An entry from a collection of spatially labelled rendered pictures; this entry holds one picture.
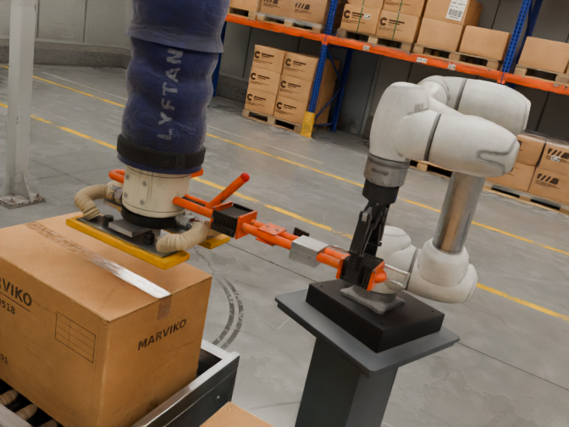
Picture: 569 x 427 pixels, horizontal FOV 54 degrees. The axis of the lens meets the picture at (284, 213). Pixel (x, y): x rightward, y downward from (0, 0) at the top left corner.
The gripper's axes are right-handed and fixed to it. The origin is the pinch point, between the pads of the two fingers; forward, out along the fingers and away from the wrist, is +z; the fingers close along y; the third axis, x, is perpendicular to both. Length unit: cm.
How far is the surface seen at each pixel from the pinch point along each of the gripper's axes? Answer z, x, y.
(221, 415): 67, -33, -10
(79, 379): 49, -58, 24
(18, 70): 22, -325, -157
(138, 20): -42, -62, 12
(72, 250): 27, -85, 5
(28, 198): 118, -315, -163
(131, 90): -26, -64, 10
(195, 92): -28, -49, 4
